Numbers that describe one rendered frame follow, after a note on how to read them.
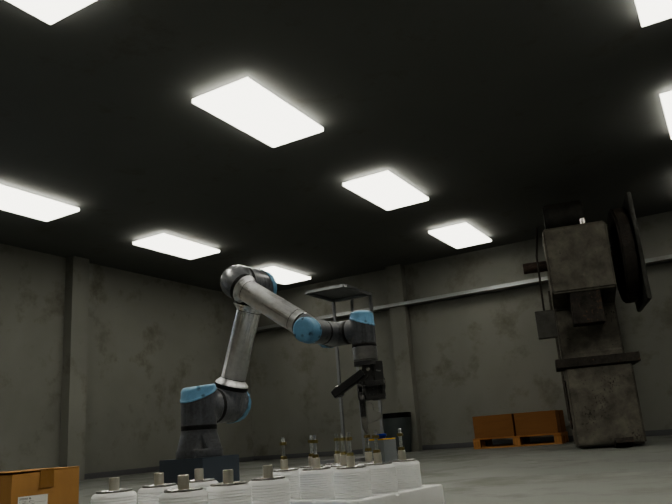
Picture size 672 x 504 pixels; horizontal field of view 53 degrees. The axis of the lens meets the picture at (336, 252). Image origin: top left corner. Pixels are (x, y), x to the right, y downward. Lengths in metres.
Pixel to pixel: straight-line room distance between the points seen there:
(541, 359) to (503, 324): 0.84
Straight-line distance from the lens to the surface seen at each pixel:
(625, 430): 8.14
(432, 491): 1.99
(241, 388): 2.37
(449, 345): 12.00
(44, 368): 10.66
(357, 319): 2.08
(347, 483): 1.78
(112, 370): 11.44
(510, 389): 11.63
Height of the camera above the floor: 0.33
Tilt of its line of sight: 15 degrees up
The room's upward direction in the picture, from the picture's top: 4 degrees counter-clockwise
